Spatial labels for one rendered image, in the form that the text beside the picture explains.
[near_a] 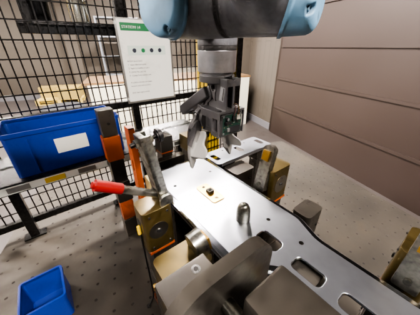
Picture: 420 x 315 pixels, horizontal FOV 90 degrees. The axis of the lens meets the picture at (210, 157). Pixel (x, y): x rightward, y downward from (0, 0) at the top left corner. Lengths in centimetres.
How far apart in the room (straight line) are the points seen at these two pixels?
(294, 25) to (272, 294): 25
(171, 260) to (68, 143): 52
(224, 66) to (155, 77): 62
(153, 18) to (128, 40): 64
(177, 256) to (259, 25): 33
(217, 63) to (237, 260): 32
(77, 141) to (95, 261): 42
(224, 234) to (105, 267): 50
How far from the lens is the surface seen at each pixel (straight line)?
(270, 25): 27
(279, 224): 53
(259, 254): 23
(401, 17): 269
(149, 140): 40
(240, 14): 28
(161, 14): 32
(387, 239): 111
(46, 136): 75
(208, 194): 58
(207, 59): 42
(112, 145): 72
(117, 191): 43
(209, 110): 43
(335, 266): 49
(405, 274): 54
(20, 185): 78
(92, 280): 86
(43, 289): 87
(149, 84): 100
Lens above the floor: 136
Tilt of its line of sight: 28 degrees down
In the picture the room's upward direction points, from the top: straight up
